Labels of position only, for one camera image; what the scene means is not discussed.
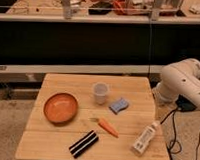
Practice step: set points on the white ceramic cup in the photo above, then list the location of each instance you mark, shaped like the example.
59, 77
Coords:
100, 92

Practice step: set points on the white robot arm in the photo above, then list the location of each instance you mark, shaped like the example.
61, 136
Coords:
180, 78

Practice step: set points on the blue sponge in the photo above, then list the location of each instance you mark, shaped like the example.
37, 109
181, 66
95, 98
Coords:
118, 105

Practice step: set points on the orange toy carrot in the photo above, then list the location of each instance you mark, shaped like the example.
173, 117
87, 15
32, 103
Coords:
106, 126

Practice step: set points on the wooden folding table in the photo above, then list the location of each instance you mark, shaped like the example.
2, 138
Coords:
42, 140

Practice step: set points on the orange bowl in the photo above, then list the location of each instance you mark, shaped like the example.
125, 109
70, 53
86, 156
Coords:
60, 108

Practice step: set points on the white bottle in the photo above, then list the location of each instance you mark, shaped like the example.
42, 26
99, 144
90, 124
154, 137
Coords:
144, 139

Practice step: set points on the long workbench with clutter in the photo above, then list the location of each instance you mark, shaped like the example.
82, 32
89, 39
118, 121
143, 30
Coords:
102, 11

